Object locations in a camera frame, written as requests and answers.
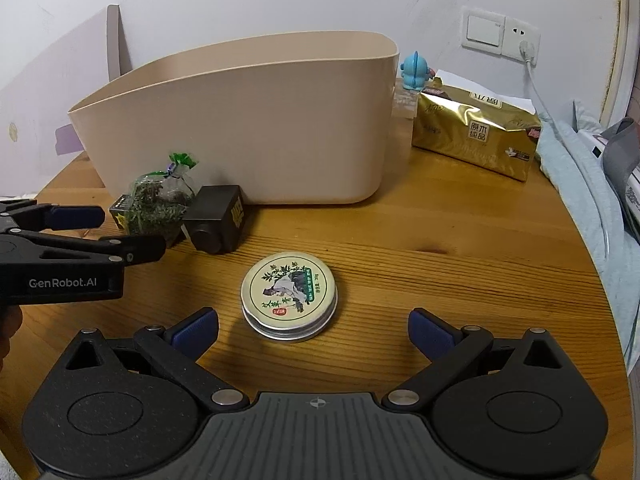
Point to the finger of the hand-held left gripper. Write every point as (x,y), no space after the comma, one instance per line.
(140,250)
(75,216)

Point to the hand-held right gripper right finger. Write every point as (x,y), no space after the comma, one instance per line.
(425,330)

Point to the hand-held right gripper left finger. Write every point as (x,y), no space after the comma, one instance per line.
(195,330)

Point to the round metal tin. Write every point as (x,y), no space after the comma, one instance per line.
(287,285)

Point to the beige plastic bin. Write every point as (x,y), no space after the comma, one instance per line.
(240,125)

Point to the person's left hand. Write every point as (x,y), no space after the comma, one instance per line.
(7,330)

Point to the small black yellow box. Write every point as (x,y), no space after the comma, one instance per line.
(120,212)

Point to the clear bag of dried herbs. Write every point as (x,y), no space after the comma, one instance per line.
(155,205)

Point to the black box yellow label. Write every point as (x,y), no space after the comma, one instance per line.
(212,215)

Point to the white purple panel board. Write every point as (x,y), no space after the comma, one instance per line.
(55,90)

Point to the light blue-grey cloth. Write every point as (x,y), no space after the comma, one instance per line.
(575,200)

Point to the gold tissue pack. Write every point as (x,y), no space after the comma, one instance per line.
(465,135)

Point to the white paper sheet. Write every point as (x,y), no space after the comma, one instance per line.
(515,100)

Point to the white power strip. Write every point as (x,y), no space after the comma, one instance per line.
(590,141)

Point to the blue toy figure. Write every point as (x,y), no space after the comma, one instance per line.
(416,71)

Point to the white plug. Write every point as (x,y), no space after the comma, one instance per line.
(527,52)

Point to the white wall switch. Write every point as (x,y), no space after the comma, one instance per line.
(482,27)

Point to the white wall socket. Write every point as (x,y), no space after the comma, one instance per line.
(522,35)

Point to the white gold-trimmed frame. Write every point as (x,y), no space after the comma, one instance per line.
(622,50)

